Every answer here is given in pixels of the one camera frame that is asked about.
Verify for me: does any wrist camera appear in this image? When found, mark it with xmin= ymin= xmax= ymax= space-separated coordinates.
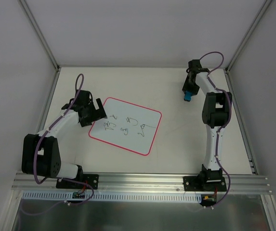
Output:
xmin=74 ymin=90 xmax=93 ymax=107
xmin=186 ymin=59 xmax=202 ymax=73

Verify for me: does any aluminium frame post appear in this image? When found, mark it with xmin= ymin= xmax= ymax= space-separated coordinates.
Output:
xmin=19 ymin=0 xmax=61 ymax=73
xmin=225 ymin=0 xmax=273 ymax=72

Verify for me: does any aluminium mounting rail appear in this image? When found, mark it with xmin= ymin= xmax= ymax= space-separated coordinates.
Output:
xmin=11 ymin=172 xmax=273 ymax=195

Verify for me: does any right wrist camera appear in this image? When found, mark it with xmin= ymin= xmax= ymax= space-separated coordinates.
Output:
xmin=186 ymin=59 xmax=202 ymax=73

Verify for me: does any white slotted cable duct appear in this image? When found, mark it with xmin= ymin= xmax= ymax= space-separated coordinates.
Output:
xmin=22 ymin=191 xmax=202 ymax=204

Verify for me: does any left aluminium frame post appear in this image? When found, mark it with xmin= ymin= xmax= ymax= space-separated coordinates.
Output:
xmin=19 ymin=0 xmax=61 ymax=73

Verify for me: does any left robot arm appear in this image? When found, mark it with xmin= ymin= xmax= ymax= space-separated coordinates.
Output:
xmin=21 ymin=90 xmax=107 ymax=188

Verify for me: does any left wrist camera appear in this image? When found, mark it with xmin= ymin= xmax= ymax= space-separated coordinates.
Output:
xmin=74 ymin=90 xmax=93 ymax=107

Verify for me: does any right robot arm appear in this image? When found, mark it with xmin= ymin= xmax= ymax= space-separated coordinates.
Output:
xmin=182 ymin=59 xmax=232 ymax=192

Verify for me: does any right aluminium frame post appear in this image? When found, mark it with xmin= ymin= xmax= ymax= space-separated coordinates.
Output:
xmin=225 ymin=0 xmax=273 ymax=72

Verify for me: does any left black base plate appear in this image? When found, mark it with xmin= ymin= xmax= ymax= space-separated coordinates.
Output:
xmin=56 ymin=173 xmax=99 ymax=190

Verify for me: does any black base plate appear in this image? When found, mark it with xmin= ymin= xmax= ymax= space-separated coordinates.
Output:
xmin=56 ymin=173 xmax=99 ymax=190
xmin=183 ymin=176 xmax=227 ymax=192

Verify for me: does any pink-framed whiteboard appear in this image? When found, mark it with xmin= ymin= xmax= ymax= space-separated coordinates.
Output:
xmin=89 ymin=97 xmax=162 ymax=156

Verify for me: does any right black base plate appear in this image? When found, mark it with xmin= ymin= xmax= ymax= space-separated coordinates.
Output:
xmin=183 ymin=176 xmax=227 ymax=192

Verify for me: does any blue whiteboard eraser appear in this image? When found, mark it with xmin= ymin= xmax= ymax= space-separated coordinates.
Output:
xmin=184 ymin=91 xmax=192 ymax=102

